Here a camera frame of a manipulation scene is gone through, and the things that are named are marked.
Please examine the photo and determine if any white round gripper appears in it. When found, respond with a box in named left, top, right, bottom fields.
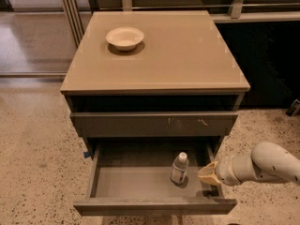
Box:
left=198, top=156, right=241, bottom=187

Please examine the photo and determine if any clear plastic water bottle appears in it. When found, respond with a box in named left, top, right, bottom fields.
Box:
left=171, top=152, right=189, bottom=185

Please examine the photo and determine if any dark robot base foot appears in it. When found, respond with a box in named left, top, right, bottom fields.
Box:
left=286, top=98, right=300, bottom=116

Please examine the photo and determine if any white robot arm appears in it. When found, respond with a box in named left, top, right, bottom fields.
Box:
left=198, top=142, right=300, bottom=187

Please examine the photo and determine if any open middle drawer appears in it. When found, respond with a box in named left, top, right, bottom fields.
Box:
left=74, top=142, right=237, bottom=216

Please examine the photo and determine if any grey drawer cabinet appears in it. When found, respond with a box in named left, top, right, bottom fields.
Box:
left=61, top=11, right=250, bottom=153

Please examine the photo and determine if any closed top drawer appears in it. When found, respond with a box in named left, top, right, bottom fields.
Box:
left=70, top=112, right=237, bottom=138

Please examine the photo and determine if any blue tape piece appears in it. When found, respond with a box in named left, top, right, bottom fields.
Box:
left=83, top=152, right=90, bottom=158

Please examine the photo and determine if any white ceramic bowl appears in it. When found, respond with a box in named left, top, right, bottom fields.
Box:
left=106, top=27, right=144, bottom=51

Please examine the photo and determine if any metal window frame rail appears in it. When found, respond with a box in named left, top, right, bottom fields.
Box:
left=61, top=0, right=84, bottom=47

